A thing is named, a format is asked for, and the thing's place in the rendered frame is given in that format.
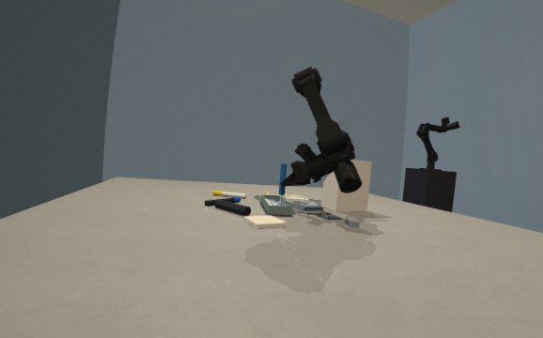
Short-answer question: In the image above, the keyboard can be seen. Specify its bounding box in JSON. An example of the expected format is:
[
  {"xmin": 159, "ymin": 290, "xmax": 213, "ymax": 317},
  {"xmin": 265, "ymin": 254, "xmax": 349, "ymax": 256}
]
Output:
[{"xmin": 261, "ymin": 194, "xmax": 293, "ymax": 217}]

